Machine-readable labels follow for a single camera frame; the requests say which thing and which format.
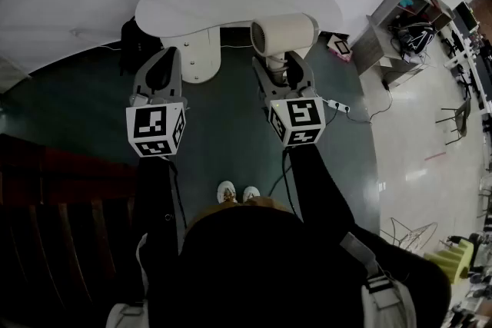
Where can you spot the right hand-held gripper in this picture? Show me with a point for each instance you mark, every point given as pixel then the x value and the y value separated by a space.
pixel 303 115

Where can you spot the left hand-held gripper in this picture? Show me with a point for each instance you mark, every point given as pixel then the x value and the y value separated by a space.
pixel 150 124

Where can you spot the cream hair dryer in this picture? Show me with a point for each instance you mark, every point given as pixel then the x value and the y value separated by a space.
pixel 284 30

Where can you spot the person's right forearm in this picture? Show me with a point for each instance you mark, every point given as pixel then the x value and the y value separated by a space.
pixel 319 184

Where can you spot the person's left forearm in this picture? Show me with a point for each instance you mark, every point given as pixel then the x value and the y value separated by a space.
pixel 153 196

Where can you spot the white power strip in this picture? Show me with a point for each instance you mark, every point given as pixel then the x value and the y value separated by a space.
pixel 335 105

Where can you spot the pink box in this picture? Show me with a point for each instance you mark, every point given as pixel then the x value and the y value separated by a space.
pixel 340 48

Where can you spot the grey open shelf cabinet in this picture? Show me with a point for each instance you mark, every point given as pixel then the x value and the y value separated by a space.
pixel 369 46

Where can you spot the person's right white shoe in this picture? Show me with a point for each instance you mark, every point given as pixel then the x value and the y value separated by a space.
pixel 250 194

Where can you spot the person's white shoe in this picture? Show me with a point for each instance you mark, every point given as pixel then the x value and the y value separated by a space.
pixel 226 191
pixel 250 194

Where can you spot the person's left white shoe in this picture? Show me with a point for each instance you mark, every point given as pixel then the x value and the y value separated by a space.
pixel 226 191

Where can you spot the person's yellow trousers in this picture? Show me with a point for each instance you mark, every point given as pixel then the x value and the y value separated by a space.
pixel 246 205

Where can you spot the black bag in cabinet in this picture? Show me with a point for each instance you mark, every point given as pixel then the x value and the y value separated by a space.
pixel 417 36

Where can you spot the dark wooden furniture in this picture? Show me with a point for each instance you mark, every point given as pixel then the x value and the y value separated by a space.
pixel 57 203

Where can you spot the dark metal chair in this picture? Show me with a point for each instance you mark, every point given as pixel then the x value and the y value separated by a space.
pixel 461 115

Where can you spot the white office desk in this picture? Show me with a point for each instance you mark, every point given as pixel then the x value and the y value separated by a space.
pixel 474 65

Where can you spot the black monitor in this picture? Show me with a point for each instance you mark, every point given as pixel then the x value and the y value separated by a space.
pixel 466 15

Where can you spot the person's black torso clothing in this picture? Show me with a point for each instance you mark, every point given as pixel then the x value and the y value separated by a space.
pixel 269 272

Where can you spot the green foam block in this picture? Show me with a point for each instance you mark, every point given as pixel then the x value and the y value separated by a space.
pixel 453 261

